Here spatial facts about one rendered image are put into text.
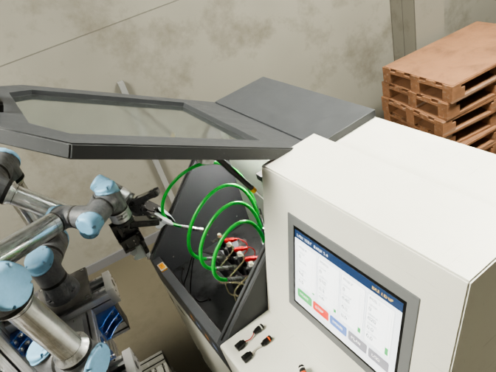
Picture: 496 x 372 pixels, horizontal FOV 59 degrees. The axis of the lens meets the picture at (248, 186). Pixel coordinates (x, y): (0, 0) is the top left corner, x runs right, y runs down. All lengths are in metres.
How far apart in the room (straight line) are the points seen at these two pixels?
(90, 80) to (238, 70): 1.11
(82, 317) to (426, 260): 1.52
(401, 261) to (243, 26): 2.72
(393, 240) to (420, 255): 0.07
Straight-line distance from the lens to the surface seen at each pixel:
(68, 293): 2.05
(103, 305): 2.12
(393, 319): 1.14
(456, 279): 0.97
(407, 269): 1.04
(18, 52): 3.22
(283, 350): 1.58
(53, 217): 1.54
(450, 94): 3.38
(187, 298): 1.90
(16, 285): 1.25
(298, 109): 1.75
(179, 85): 3.41
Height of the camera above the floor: 2.26
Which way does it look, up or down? 34 degrees down
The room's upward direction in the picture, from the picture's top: 18 degrees counter-clockwise
